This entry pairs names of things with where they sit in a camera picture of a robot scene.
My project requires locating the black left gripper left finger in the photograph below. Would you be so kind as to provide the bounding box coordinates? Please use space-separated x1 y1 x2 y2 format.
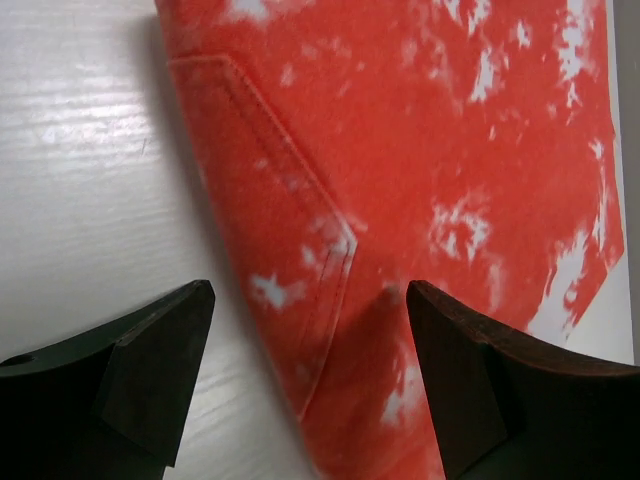
1 280 215 479

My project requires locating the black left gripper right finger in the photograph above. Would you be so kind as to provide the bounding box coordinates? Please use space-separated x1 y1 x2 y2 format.
406 281 639 479

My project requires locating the red white patterned cloth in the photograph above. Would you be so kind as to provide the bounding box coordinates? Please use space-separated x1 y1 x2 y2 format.
156 1 625 479

